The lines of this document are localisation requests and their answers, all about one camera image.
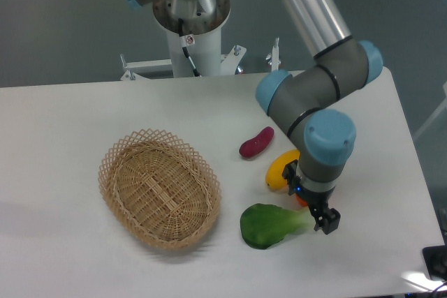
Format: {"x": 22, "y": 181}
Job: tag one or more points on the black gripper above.
{"x": 316, "y": 195}

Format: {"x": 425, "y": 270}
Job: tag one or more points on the green bok choy vegetable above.
{"x": 264, "y": 225}

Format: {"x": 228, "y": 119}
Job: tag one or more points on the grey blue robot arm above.
{"x": 300, "y": 105}

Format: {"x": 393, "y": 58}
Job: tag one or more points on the orange tangerine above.
{"x": 301, "y": 201}

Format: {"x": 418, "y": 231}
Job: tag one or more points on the yellow mango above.
{"x": 273, "y": 176}

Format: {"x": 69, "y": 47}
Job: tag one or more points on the purple sweet potato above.
{"x": 257, "y": 144}

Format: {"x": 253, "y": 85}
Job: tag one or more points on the black device at edge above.
{"x": 435, "y": 261}

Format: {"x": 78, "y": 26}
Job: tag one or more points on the woven wicker basket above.
{"x": 160, "y": 189}

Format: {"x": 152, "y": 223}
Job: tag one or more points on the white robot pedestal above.
{"x": 191, "y": 55}

